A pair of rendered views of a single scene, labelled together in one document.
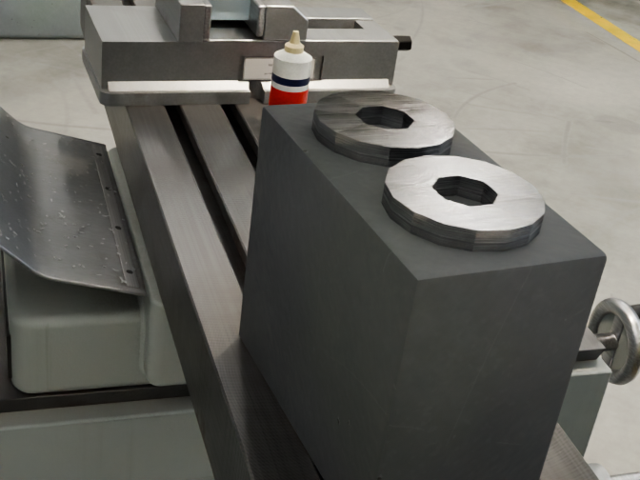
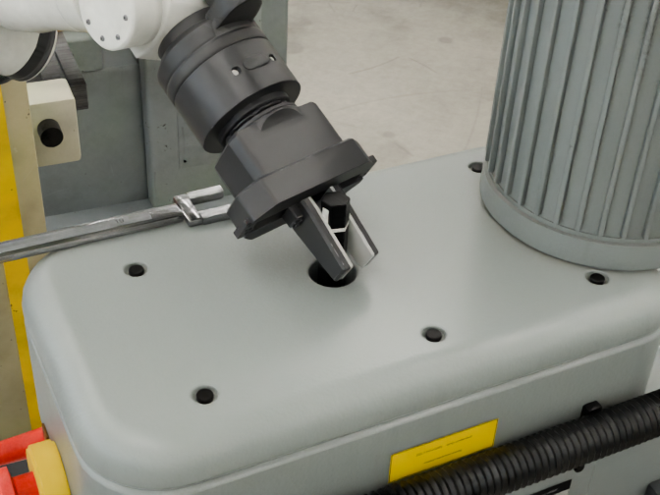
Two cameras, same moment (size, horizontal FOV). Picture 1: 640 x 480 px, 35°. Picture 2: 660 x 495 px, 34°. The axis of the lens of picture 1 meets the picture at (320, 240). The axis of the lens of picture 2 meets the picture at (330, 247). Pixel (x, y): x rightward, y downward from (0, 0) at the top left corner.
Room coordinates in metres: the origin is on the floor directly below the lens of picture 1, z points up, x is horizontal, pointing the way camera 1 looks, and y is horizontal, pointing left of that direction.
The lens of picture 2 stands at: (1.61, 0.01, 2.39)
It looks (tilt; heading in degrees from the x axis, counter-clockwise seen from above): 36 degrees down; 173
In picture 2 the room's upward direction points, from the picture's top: 3 degrees clockwise
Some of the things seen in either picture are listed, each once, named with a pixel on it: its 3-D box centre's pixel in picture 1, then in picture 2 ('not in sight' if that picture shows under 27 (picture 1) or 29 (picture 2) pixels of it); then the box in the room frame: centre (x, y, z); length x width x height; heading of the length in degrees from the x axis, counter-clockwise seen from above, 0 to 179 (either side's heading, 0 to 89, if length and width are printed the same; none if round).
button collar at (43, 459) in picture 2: not in sight; (49, 480); (1.05, -0.13, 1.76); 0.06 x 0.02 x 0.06; 21
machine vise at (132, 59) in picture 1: (243, 34); not in sight; (1.15, 0.12, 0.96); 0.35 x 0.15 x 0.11; 114
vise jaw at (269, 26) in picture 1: (267, 5); not in sight; (1.16, 0.10, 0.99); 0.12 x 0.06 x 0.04; 24
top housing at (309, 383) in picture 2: not in sight; (344, 345); (0.96, 0.10, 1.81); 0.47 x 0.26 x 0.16; 111
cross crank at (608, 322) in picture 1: (591, 343); not in sight; (1.15, -0.38, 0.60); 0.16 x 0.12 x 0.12; 111
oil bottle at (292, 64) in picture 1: (290, 80); not in sight; (1.02, 0.05, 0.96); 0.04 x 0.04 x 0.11
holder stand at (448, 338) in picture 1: (395, 292); not in sight; (0.56, -0.05, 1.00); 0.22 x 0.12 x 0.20; 27
